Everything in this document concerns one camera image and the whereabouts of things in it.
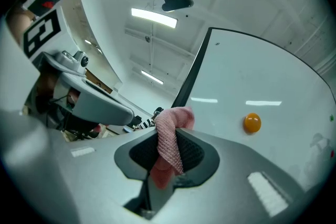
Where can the orange round magnet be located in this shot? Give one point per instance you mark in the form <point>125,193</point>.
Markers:
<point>252,123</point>

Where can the white whiteboard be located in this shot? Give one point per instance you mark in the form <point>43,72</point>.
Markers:
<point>249,73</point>

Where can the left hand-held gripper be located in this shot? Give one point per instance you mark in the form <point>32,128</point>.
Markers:
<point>42,31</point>

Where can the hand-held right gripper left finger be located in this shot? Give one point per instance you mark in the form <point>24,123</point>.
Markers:
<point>99,178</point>

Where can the person's left hand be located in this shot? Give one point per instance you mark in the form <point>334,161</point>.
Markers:
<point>47,89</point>

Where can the long ceiling light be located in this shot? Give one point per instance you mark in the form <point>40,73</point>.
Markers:
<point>154,17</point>
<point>152,77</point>

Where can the round ceiling sensor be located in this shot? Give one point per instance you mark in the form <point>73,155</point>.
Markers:
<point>147,38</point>

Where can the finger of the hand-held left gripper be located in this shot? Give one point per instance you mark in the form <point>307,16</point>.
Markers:
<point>105,110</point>

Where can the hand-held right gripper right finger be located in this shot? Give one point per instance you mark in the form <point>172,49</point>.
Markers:
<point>223,191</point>

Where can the person's left forearm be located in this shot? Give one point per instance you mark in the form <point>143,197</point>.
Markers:
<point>17,23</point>

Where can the pink knitted cloth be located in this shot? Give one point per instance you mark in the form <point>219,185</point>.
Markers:
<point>169,139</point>

